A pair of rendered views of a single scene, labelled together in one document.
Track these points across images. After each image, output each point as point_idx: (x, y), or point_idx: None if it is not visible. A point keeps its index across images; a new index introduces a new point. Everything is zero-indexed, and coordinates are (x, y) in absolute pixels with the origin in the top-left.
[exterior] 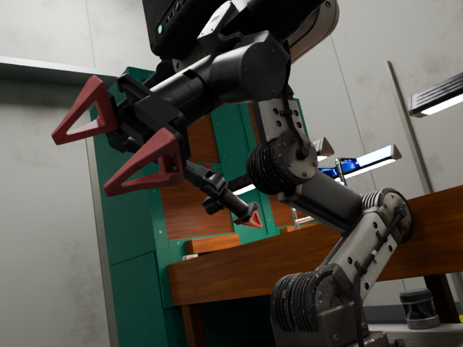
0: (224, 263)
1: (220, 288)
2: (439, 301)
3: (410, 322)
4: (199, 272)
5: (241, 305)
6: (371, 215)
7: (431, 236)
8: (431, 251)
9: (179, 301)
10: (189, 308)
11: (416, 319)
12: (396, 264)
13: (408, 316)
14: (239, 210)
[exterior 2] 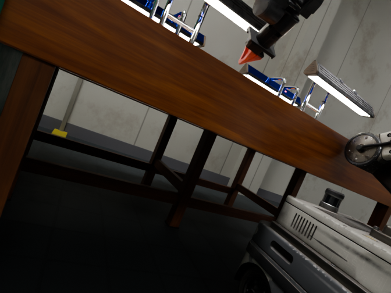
0: (202, 72)
1: (171, 95)
2: (202, 159)
3: (334, 208)
4: (139, 44)
5: (2, 72)
6: None
7: (347, 166)
8: (342, 172)
9: (31, 46)
10: (52, 74)
11: (337, 207)
12: (329, 170)
13: (335, 204)
14: (275, 42)
